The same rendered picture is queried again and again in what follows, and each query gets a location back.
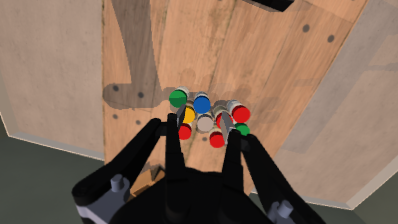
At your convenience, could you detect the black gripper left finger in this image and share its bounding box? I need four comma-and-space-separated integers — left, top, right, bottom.
72, 104, 192, 224

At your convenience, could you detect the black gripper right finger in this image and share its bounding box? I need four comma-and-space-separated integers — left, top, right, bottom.
217, 111, 326, 224

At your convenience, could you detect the blue-capped bottle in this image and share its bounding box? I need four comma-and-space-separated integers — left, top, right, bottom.
193, 91, 211, 114

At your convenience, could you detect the bottle with yellow cap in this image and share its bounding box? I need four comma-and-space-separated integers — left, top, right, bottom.
183, 100, 196, 123

